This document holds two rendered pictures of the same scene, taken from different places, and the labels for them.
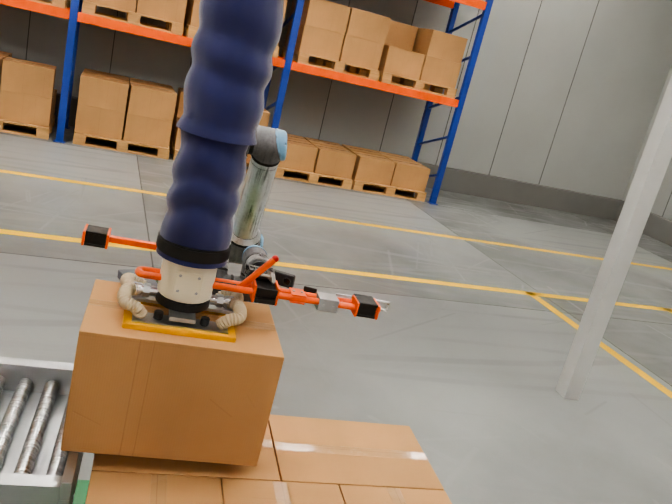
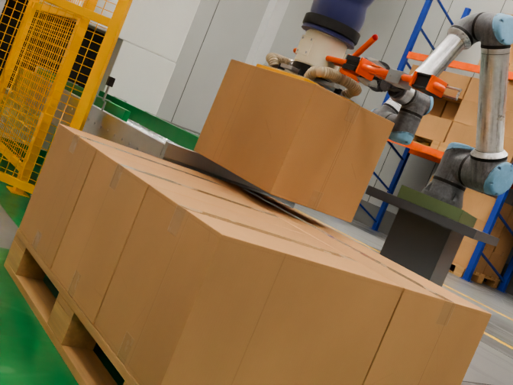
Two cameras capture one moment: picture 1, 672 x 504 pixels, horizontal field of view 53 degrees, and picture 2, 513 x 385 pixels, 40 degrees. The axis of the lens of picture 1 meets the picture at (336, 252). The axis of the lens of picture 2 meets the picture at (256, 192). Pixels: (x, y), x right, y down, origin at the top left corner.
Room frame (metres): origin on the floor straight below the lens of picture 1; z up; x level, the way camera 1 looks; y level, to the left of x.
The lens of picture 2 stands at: (1.05, -2.18, 0.77)
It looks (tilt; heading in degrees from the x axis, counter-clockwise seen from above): 4 degrees down; 71
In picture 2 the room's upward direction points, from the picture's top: 22 degrees clockwise
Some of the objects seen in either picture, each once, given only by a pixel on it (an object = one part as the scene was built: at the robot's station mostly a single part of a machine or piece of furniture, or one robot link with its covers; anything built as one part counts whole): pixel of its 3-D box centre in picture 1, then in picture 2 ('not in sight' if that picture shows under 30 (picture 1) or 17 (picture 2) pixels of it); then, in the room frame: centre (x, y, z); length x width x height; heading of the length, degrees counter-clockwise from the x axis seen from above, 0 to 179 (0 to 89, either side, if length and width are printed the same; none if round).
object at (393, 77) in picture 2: (326, 302); (399, 79); (2.10, -0.01, 1.12); 0.07 x 0.07 x 0.04; 17
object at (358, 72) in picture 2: (264, 290); (359, 67); (2.04, 0.20, 1.13); 0.10 x 0.08 x 0.06; 17
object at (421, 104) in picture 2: (255, 260); (415, 99); (2.34, 0.28, 1.12); 0.12 x 0.09 x 0.10; 17
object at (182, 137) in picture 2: not in sight; (148, 120); (1.72, 2.22, 0.60); 1.60 x 0.11 x 0.09; 107
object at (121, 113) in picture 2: not in sight; (68, 89); (1.20, 2.06, 0.60); 1.60 x 0.11 x 0.09; 107
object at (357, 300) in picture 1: (364, 307); (427, 84); (2.13, -0.14, 1.12); 0.08 x 0.07 x 0.05; 107
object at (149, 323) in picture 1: (181, 321); (290, 73); (1.87, 0.41, 1.03); 0.34 x 0.10 x 0.05; 107
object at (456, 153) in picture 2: not in sight; (459, 164); (2.82, 0.59, 0.99); 0.17 x 0.15 x 0.18; 106
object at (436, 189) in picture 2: not in sight; (445, 192); (2.81, 0.59, 0.85); 0.19 x 0.19 x 0.10
